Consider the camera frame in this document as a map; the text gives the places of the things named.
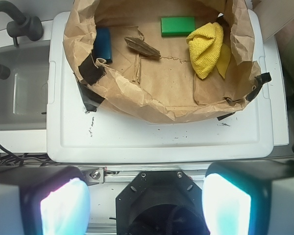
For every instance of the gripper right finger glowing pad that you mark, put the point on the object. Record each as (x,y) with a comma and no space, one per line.
(249,197)

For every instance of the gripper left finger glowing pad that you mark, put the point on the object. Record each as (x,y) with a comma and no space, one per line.
(46,200)

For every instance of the brown wood chip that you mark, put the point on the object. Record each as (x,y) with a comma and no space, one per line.
(142,47)

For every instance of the grey sink basin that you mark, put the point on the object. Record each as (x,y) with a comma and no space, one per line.
(24,94)

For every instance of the yellow sponge piece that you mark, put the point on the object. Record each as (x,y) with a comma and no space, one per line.
(223,60)

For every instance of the brown paper bag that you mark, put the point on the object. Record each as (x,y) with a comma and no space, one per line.
(166,90)

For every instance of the yellow knitted cloth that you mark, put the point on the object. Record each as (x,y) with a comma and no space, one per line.
(205,45)

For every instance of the dark grey faucet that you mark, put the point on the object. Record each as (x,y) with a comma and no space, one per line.
(22,24)

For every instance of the blue rectangular block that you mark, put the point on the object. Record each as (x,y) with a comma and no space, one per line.
(102,45)

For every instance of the green rectangular block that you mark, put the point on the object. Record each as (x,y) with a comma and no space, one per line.
(177,26)

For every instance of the aluminium extrusion rail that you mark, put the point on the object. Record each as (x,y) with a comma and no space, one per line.
(126,173)

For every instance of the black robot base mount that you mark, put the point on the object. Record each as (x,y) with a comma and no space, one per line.
(160,203)

